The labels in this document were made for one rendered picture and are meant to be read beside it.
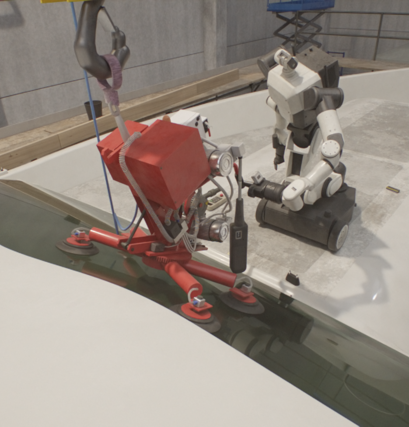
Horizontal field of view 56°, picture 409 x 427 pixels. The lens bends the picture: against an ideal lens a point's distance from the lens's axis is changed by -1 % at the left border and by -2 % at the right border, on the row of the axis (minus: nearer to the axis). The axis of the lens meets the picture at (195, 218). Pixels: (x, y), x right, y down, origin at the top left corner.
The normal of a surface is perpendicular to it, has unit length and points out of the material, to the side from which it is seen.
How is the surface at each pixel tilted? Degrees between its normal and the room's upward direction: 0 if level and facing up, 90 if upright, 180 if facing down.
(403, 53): 39
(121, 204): 0
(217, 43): 90
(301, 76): 30
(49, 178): 90
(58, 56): 90
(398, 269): 18
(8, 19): 90
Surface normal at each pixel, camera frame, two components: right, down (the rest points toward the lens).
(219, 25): 0.76, 0.31
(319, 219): -0.49, -0.31
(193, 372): 0.22, -0.94
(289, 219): -0.66, 0.41
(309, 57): -0.36, -0.54
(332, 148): -0.28, -0.23
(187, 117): -0.23, -0.69
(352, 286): 0.04, -0.82
